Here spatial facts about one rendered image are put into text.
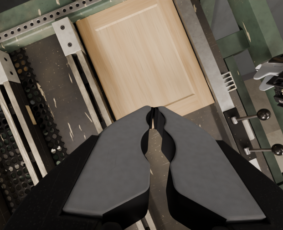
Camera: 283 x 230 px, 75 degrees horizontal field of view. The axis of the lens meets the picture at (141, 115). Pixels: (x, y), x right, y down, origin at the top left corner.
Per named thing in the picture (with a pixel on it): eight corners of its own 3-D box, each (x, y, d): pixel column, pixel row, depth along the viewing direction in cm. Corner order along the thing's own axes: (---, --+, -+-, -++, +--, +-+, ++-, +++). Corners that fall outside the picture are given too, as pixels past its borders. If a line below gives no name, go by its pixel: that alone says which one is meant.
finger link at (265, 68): (238, 72, 47) (270, 78, 38) (255, 55, 46) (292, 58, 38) (243, 81, 48) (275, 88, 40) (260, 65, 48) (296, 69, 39)
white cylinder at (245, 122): (251, 137, 72) (244, 118, 72) (256, 138, 69) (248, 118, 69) (244, 140, 72) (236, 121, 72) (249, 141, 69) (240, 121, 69)
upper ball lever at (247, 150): (244, 143, 69) (285, 141, 57) (248, 153, 69) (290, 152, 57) (239, 148, 67) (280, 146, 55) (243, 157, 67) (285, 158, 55)
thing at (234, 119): (232, 113, 69) (270, 105, 57) (236, 123, 69) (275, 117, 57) (226, 117, 67) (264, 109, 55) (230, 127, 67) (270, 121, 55)
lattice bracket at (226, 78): (226, 72, 72) (229, 70, 69) (233, 89, 72) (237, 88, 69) (217, 76, 72) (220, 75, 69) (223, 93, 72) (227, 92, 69)
